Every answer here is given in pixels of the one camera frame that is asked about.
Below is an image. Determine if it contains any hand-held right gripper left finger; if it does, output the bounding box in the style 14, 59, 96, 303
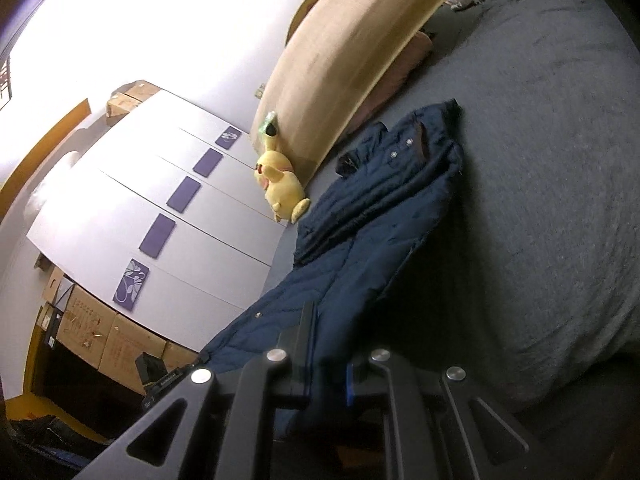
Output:
72, 301, 321, 480

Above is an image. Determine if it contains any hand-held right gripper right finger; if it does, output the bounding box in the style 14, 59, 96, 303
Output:
345, 347, 568, 480

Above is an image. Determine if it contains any navy quilted jacket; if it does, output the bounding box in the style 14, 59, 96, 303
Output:
200, 99, 463, 441

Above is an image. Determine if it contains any stack of cardboard boxes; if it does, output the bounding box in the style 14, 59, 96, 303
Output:
35, 255, 201, 396

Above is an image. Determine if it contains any dark cloth bundle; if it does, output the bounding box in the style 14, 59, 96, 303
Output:
5, 412, 108, 480

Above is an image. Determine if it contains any yellow plush toy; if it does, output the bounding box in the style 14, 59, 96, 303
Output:
255, 135, 312, 224

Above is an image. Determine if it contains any white wardrobe with purple panels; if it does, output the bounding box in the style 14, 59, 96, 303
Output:
27, 87, 288, 361

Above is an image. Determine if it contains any bed with grey sheet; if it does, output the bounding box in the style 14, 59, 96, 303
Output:
197, 0, 640, 480

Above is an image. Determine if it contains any cardboard box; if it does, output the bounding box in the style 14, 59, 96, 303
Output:
105, 91, 144, 117
125, 80, 162, 102

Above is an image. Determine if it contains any pink pillow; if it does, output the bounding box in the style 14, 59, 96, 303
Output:
345, 30, 436, 133

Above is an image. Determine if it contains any beige headboard cushion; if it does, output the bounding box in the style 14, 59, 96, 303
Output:
250, 0, 458, 183

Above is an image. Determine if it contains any wooden headboard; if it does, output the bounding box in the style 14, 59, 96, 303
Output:
286, 0, 346, 48

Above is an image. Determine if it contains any wooden door frame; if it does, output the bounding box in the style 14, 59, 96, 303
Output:
0, 99, 92, 221

